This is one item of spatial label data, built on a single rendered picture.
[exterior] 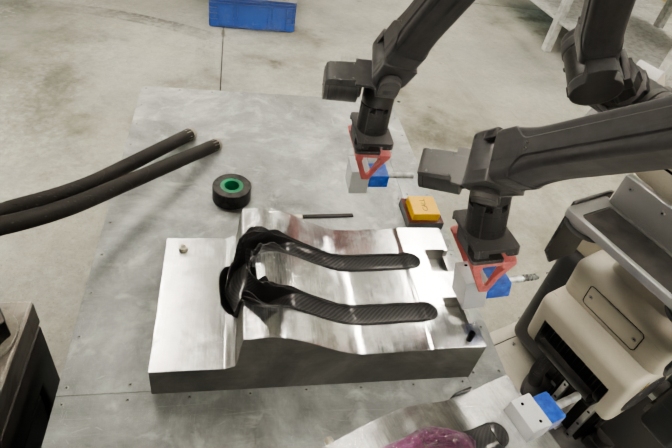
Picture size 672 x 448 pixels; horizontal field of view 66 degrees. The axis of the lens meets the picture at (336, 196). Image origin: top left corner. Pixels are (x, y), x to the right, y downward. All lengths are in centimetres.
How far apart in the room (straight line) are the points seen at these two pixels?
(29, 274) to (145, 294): 122
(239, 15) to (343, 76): 300
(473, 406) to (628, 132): 49
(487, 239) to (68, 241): 175
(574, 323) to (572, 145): 62
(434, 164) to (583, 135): 24
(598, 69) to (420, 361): 50
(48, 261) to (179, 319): 136
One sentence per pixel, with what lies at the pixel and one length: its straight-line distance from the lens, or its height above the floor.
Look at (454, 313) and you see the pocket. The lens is 91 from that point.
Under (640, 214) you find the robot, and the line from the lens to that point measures 96.
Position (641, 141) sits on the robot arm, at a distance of 48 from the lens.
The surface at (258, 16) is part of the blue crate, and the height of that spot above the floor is 10.
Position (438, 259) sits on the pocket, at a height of 86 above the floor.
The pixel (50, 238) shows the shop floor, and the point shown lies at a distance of 224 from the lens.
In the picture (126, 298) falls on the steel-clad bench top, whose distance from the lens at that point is 95.
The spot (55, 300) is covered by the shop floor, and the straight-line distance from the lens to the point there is 203.
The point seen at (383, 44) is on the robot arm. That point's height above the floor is 122.
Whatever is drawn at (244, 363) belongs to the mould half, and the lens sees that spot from 78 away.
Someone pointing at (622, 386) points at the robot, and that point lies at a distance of 109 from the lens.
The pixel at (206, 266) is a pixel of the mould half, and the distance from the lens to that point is 90.
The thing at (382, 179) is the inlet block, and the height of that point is 94.
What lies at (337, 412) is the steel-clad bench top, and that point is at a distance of 84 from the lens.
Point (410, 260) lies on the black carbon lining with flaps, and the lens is 93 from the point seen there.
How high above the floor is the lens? 154
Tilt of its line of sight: 40 degrees down
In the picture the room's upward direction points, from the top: 11 degrees clockwise
